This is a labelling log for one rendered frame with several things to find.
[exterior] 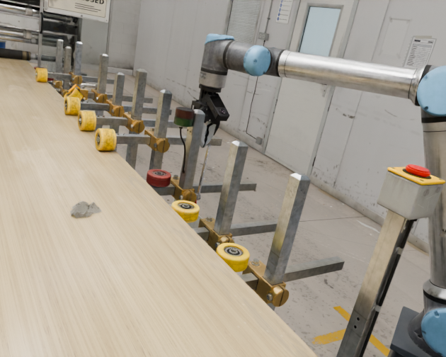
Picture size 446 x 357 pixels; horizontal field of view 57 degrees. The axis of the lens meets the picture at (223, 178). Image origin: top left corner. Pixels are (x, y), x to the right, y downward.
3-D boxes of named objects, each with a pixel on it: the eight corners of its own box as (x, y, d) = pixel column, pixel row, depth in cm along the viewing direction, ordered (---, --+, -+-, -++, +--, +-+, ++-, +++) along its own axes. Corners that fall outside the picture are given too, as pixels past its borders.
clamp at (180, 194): (178, 189, 151) (180, 176, 149) (195, 205, 141) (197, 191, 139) (163, 190, 148) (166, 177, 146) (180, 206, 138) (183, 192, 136)
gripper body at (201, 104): (207, 117, 150) (213, 84, 146) (219, 124, 143) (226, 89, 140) (188, 116, 146) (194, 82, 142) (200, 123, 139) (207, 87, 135)
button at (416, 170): (412, 172, 74) (415, 163, 74) (432, 180, 71) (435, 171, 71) (398, 173, 72) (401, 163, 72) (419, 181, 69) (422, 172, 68)
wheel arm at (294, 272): (333, 266, 127) (337, 254, 126) (341, 273, 124) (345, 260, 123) (213, 292, 103) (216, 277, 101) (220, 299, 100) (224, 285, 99)
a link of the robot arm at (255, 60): (277, 48, 132) (244, 41, 138) (260, 45, 123) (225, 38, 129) (270, 78, 135) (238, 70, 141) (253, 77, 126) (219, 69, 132)
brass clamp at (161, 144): (156, 142, 167) (157, 129, 166) (170, 153, 157) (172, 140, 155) (141, 142, 164) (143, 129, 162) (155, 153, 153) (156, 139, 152)
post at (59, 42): (58, 107, 304) (61, 39, 288) (59, 108, 301) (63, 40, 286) (53, 107, 302) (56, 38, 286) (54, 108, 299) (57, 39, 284)
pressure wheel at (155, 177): (161, 197, 147) (165, 167, 143) (170, 207, 141) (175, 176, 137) (139, 198, 143) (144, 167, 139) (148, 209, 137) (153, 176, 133)
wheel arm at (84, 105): (168, 113, 218) (169, 107, 217) (171, 115, 215) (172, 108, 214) (69, 107, 190) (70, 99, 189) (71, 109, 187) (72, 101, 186)
